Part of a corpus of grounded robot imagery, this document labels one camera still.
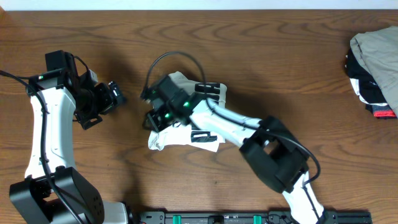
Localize black red folded garment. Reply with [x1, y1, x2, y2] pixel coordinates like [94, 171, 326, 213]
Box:
[345, 49, 397, 119]

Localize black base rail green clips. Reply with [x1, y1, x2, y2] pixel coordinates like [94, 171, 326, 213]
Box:
[134, 210, 373, 224]

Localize grey folded garment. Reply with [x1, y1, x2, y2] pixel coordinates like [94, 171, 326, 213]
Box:
[350, 26, 397, 113]

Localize white t-shirt black print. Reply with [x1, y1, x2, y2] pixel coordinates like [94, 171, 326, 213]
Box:
[148, 72, 227, 152]

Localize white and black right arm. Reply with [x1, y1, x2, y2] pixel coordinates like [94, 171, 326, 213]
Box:
[144, 91, 325, 223]

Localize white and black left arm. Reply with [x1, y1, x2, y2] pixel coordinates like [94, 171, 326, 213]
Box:
[9, 68, 129, 223]

